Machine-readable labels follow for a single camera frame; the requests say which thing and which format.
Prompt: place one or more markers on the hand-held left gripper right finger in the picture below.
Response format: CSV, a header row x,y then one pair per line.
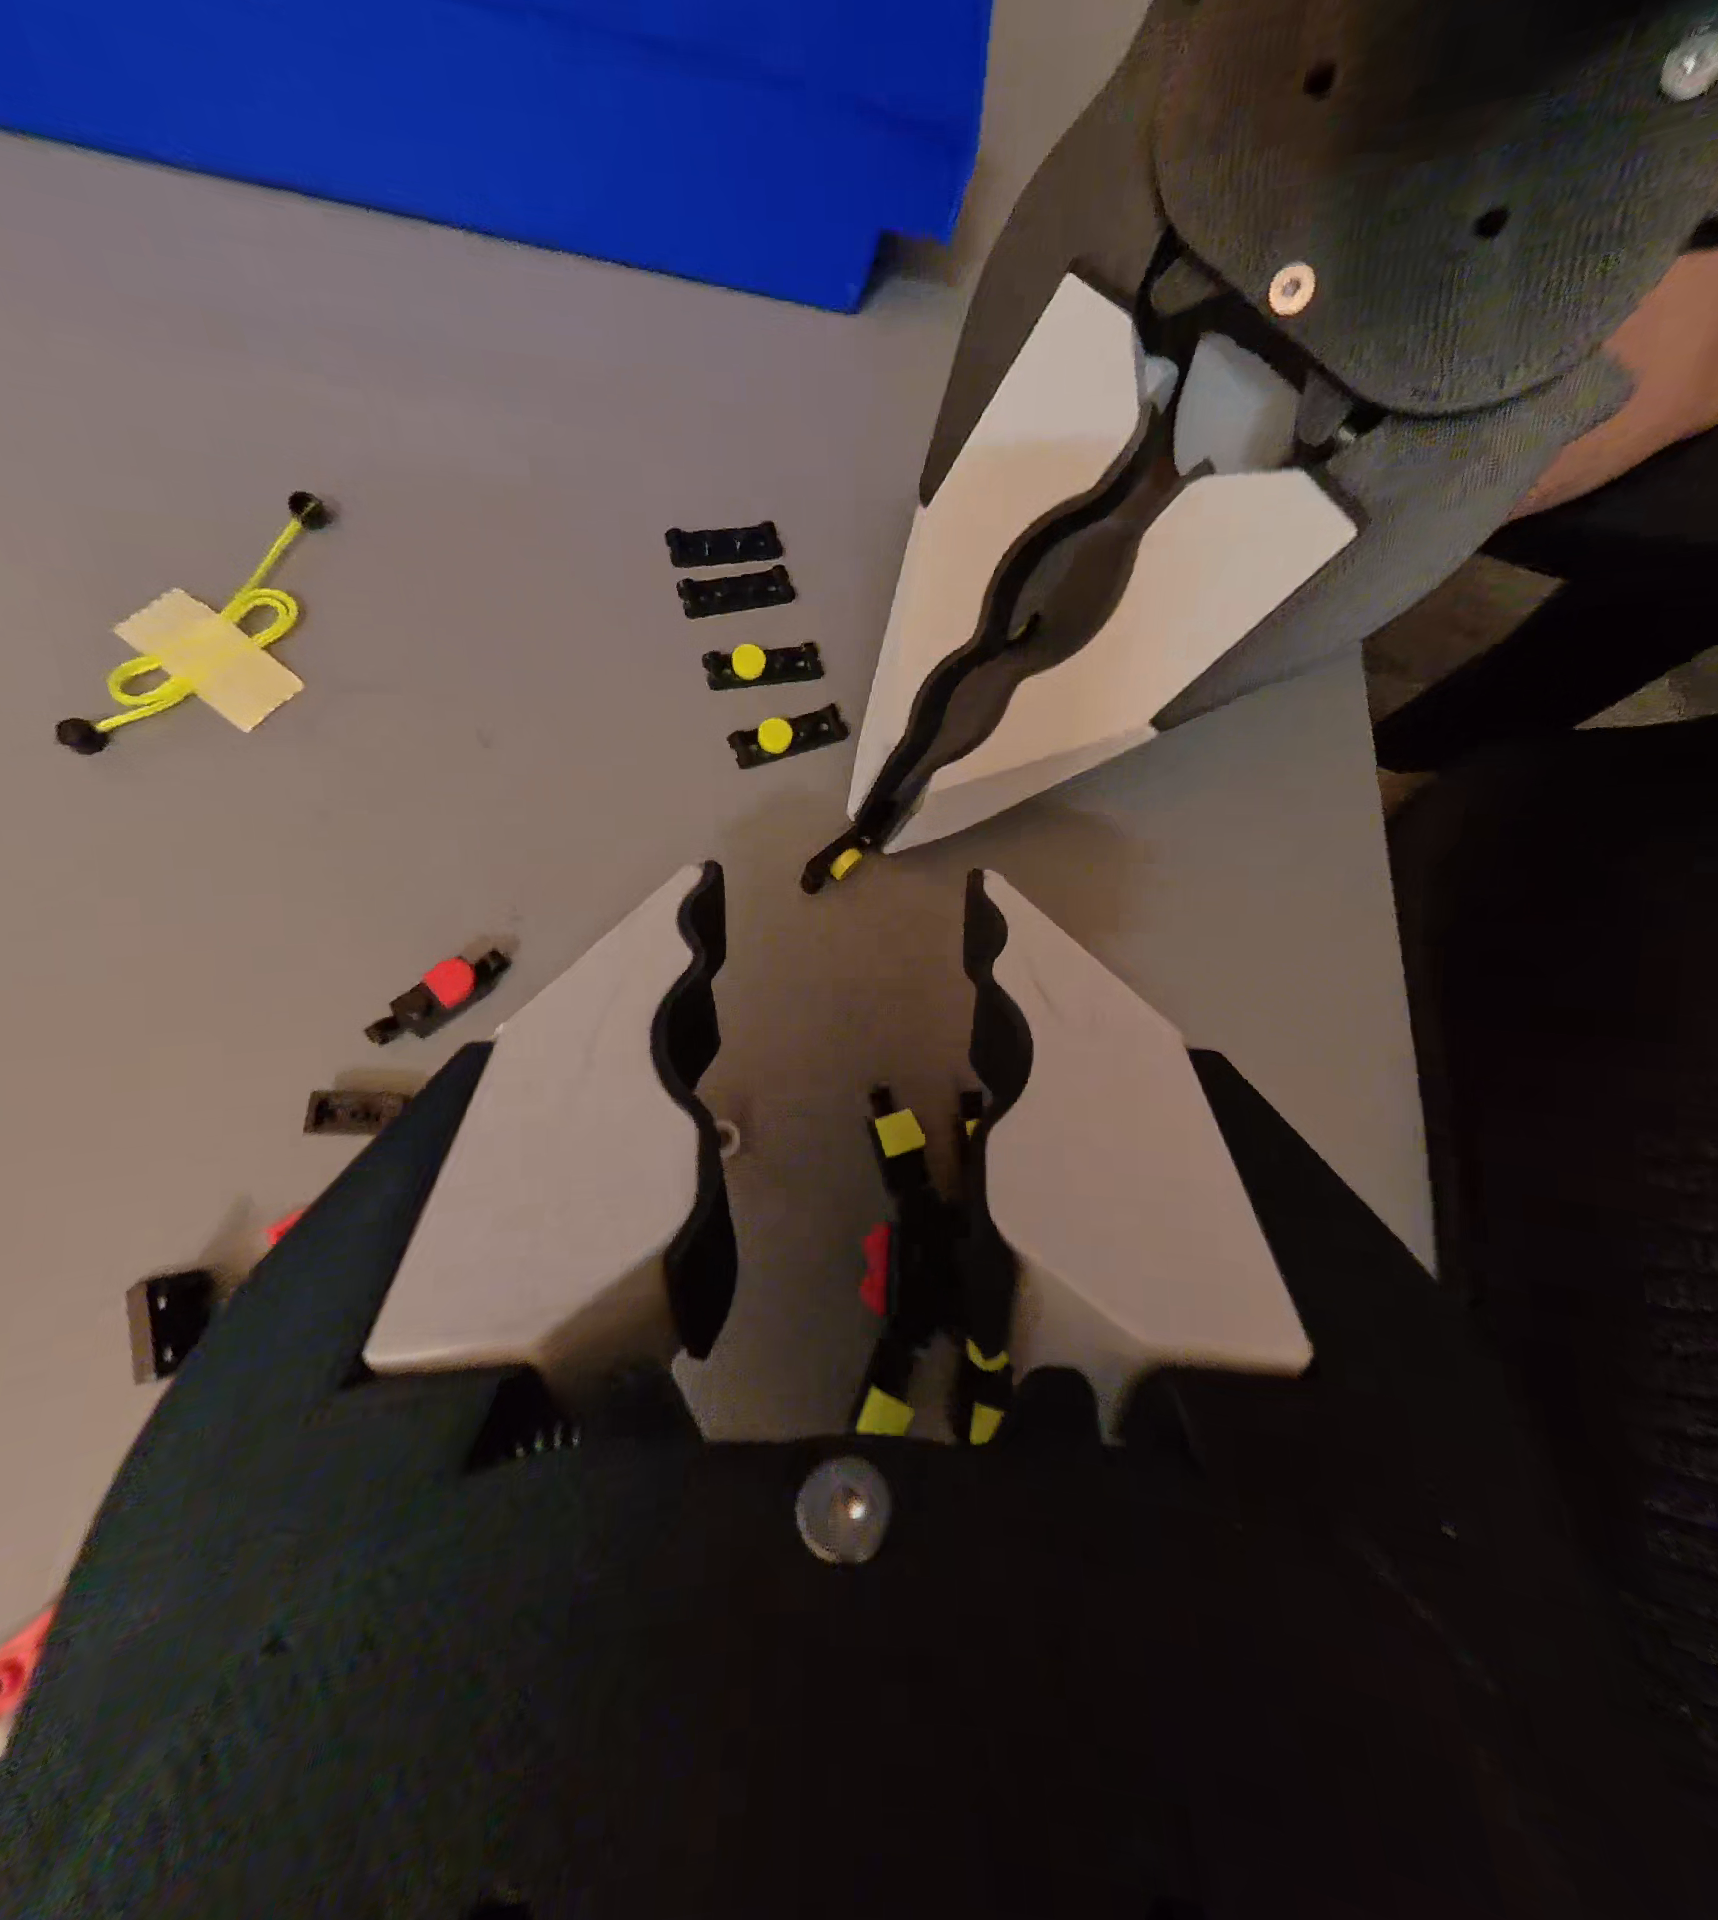
x,y
1144,1215

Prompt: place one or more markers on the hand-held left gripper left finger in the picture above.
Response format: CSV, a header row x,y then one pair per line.
x,y
544,1202

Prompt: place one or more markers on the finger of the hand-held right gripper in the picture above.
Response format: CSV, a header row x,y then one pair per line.
x,y
1205,601
1009,435

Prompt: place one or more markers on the yellow black red lego model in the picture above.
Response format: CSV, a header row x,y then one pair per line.
x,y
897,1135

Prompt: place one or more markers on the black lego plate yellow tile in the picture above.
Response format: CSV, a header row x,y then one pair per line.
x,y
762,665
788,733
842,865

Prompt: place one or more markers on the pile of lego pieces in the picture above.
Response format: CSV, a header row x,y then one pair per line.
x,y
171,1330

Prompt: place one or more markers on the person's right forearm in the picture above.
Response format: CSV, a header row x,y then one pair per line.
x,y
1671,579

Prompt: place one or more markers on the black lego hinge plate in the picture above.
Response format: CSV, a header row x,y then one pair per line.
x,y
349,1113

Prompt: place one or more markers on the red black lego clip piece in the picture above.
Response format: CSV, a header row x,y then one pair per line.
x,y
449,984

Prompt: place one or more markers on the person's right hand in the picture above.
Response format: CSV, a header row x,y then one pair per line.
x,y
1699,359

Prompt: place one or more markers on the black knit sweater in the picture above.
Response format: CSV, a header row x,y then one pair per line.
x,y
1626,1202

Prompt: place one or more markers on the yellow tape strip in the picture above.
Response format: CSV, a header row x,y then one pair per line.
x,y
254,698

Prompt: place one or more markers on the blue plastic bin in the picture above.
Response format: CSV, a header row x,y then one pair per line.
x,y
501,120

